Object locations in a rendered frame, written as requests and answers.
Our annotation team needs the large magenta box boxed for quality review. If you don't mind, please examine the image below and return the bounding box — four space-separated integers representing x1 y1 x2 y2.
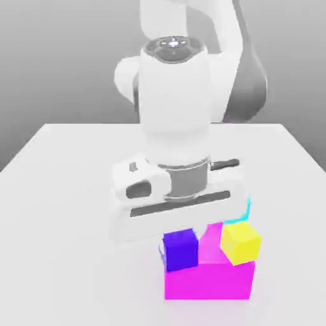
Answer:
164 222 256 301

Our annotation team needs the small cyan cube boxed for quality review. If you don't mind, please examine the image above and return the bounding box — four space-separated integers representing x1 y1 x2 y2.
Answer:
224 195 252 225

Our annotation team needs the small yellow cube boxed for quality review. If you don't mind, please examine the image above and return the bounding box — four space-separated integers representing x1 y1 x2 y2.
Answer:
220 220 262 266

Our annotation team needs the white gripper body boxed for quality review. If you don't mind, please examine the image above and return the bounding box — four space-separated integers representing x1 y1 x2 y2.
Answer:
109 169 249 243

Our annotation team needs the small blue cube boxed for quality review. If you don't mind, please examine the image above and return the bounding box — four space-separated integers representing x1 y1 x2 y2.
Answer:
162 228 199 273

